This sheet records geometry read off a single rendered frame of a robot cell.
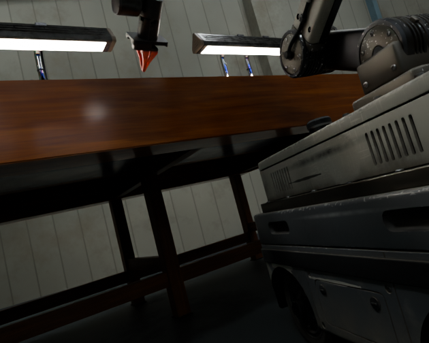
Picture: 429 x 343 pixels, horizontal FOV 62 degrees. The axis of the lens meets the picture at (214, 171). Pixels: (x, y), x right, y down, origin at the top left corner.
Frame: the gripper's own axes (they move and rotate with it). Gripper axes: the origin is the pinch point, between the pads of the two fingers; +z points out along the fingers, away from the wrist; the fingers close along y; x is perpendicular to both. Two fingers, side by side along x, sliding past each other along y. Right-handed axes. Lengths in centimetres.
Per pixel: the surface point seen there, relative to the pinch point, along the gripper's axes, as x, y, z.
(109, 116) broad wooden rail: 18.5, 15.5, 4.4
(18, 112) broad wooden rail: 17.0, 34.7, 3.2
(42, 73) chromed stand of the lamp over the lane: -38.8, 20.9, 19.4
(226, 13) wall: -233, -188, 40
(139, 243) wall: -95, -59, 201
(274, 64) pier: -165, -211, 65
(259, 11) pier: -210, -211, 28
